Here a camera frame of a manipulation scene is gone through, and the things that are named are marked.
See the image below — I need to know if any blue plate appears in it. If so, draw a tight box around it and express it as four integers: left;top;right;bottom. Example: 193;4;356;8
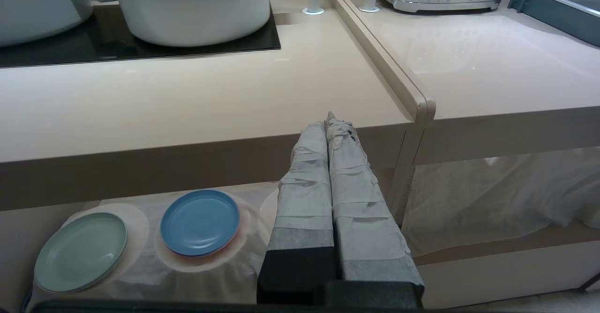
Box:
160;190;240;257

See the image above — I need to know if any white shelf liner sheet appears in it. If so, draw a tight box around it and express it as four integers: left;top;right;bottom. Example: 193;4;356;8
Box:
26;182;282;305

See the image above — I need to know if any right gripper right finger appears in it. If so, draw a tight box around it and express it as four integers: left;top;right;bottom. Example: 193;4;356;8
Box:
325;111;425;309

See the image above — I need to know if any large white cooking pot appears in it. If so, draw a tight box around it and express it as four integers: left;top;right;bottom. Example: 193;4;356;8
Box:
91;0;289;47

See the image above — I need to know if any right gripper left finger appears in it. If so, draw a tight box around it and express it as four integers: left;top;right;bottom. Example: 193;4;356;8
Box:
256;121;339;305

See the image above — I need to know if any black induction cooktop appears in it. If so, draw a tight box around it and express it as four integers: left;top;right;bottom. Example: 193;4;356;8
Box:
0;4;282;68

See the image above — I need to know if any green plate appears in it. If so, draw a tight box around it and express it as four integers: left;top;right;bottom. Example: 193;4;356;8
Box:
34;212;128;293

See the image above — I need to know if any dark teal tray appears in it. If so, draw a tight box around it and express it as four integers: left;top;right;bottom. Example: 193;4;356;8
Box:
509;0;600;48

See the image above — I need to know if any white plastic sheet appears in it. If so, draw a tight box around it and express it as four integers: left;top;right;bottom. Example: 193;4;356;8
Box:
402;147;600;257

